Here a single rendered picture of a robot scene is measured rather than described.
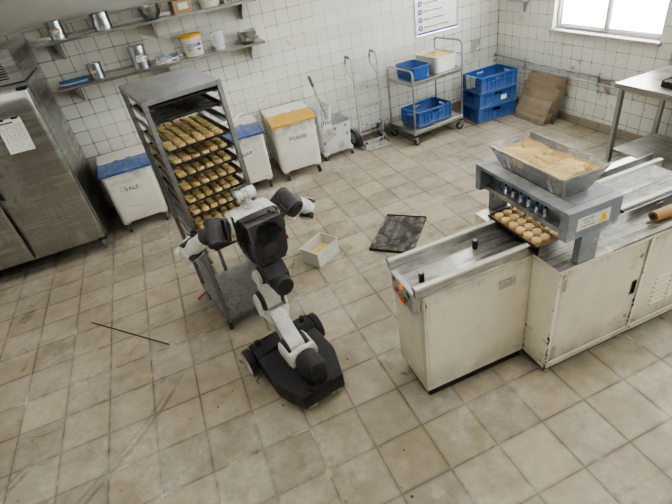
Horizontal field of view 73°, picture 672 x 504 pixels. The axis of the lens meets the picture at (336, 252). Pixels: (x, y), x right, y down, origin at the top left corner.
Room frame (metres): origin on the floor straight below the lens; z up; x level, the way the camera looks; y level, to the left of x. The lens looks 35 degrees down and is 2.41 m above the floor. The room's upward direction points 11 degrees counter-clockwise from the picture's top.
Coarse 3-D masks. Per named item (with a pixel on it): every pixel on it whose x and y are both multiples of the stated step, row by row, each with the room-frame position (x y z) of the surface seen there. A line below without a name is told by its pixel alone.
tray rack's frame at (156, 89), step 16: (144, 80) 3.21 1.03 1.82; (160, 80) 3.12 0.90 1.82; (176, 80) 3.02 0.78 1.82; (192, 80) 2.94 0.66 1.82; (208, 80) 2.85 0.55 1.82; (128, 96) 2.93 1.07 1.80; (144, 96) 2.76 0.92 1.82; (160, 96) 2.68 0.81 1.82; (176, 96) 2.71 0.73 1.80; (144, 144) 3.17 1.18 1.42; (160, 176) 3.18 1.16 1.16; (176, 224) 3.17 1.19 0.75; (224, 272) 3.27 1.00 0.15; (240, 272) 3.22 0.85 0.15; (208, 288) 3.08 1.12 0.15; (224, 288) 3.04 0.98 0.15; (240, 288) 3.00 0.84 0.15; (256, 288) 2.95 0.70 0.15; (240, 304) 2.79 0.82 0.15; (224, 320) 2.67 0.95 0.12
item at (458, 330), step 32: (448, 256) 2.01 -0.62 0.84; (480, 256) 1.96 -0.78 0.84; (448, 288) 1.75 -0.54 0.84; (480, 288) 1.80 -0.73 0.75; (512, 288) 1.86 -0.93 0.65; (416, 320) 1.78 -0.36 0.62; (448, 320) 1.75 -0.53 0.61; (480, 320) 1.80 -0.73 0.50; (512, 320) 1.86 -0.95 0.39; (416, 352) 1.81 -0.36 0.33; (448, 352) 1.75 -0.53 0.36; (480, 352) 1.81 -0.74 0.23; (512, 352) 1.87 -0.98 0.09; (448, 384) 1.78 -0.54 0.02
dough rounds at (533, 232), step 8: (496, 216) 2.20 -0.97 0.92; (504, 216) 2.21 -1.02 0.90; (512, 216) 2.16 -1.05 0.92; (520, 216) 2.16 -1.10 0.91; (504, 224) 2.13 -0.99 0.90; (512, 224) 2.08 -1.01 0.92; (520, 224) 2.09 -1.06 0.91; (528, 224) 2.05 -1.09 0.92; (536, 224) 2.04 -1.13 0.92; (520, 232) 2.01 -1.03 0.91; (528, 232) 1.98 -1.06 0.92; (536, 232) 1.97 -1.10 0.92; (544, 232) 1.98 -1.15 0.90; (552, 232) 1.94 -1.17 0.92; (528, 240) 1.94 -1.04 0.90; (536, 240) 1.90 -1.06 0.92; (544, 240) 1.91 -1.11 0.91; (552, 240) 1.90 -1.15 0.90
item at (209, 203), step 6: (222, 192) 2.92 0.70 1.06; (228, 192) 2.95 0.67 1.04; (210, 198) 2.87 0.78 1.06; (216, 198) 2.85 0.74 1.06; (222, 198) 2.85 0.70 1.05; (228, 198) 2.81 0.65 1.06; (198, 204) 2.83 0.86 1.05; (204, 204) 2.79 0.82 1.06; (210, 204) 2.77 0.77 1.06; (216, 204) 2.76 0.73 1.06; (192, 210) 2.75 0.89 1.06; (198, 210) 2.72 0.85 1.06; (204, 210) 2.72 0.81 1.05; (192, 216) 2.69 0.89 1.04
